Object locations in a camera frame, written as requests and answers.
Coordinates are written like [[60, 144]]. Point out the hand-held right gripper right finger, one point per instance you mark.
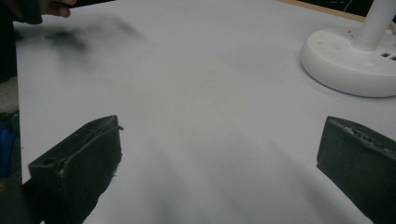
[[358, 161]]

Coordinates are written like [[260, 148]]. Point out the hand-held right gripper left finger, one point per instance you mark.
[[84, 168]]

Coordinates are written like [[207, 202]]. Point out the blue object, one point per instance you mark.
[[5, 149]]

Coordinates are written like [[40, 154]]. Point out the white round stand base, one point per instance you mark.
[[348, 62]]

